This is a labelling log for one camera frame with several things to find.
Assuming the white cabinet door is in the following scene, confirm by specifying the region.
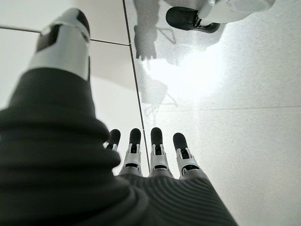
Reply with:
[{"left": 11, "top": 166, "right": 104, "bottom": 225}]
[
  {"left": 0, "top": 0, "right": 130, "bottom": 45},
  {"left": 0, "top": 29, "right": 150, "bottom": 175}
]

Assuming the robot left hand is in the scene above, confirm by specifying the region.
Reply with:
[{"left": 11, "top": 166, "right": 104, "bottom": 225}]
[{"left": 0, "top": 8, "right": 238, "bottom": 226}]

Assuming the black robot foot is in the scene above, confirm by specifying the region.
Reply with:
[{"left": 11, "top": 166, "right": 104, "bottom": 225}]
[{"left": 166, "top": 6, "right": 221, "bottom": 33}]

